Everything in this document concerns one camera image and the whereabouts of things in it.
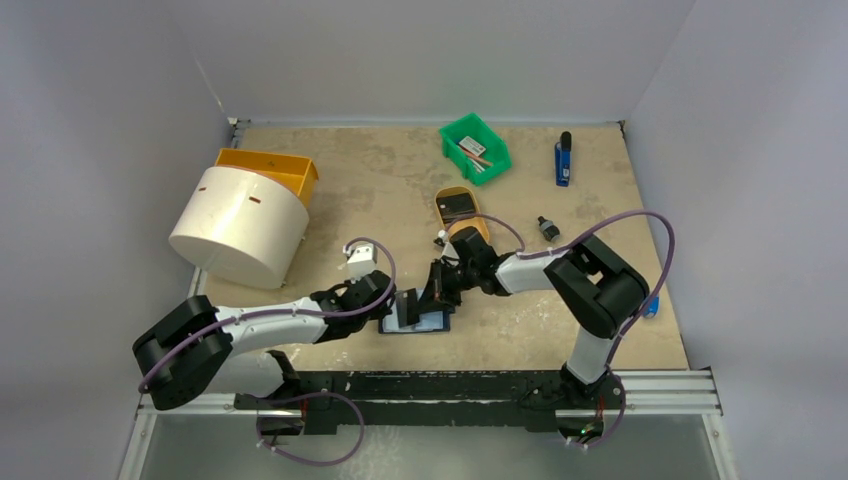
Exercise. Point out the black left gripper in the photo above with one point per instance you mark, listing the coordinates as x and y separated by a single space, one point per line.
348 283

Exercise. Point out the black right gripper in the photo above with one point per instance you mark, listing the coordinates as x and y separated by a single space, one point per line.
437 285

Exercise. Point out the blue leather card holder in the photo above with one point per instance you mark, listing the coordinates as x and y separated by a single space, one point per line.
396 323

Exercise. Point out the black credit card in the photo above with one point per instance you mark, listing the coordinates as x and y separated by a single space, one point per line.
408 311

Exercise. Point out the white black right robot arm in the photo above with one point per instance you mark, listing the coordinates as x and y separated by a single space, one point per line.
599 288

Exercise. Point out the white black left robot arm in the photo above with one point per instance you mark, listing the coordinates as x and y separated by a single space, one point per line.
199 348

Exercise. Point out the black VIP credit cards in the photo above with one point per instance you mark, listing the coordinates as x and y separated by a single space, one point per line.
454 206

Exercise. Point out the tan oval plastic tray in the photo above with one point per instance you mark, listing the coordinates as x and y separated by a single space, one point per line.
465 221

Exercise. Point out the white cylindrical container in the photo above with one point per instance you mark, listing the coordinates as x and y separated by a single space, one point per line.
241 226

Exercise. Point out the yellow wooden box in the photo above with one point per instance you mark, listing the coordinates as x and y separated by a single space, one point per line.
297 173

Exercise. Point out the items inside green bin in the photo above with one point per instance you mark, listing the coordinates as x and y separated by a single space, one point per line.
474 151

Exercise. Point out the green plastic bin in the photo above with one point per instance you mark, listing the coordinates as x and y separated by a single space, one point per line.
496 150

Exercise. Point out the blue stapler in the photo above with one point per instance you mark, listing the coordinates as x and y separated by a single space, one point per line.
562 154

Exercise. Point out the small blue eraser block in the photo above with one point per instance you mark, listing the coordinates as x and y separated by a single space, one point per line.
652 308

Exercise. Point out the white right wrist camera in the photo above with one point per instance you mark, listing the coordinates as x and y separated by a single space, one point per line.
445 242

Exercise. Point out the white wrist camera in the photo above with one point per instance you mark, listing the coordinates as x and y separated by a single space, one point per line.
361 260
445 242

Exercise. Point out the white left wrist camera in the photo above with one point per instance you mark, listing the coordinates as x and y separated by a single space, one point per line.
361 260

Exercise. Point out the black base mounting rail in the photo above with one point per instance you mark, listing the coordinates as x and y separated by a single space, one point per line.
539 401

